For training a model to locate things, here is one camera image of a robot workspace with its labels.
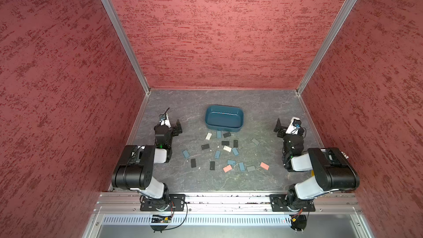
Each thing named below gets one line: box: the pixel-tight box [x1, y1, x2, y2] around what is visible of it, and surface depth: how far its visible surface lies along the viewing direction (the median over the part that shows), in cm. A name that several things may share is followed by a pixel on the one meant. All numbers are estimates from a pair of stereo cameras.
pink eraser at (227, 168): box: [222, 164, 233, 173], surface depth 86 cm
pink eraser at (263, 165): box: [259, 161, 270, 171], surface depth 87 cm
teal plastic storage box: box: [204, 104, 244, 133], surface depth 108 cm
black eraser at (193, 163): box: [190, 158, 197, 169], surface depth 89 cm
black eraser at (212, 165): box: [209, 160, 216, 171], surface depth 87 cm
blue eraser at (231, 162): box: [226, 159, 237, 166], surface depth 87 cm
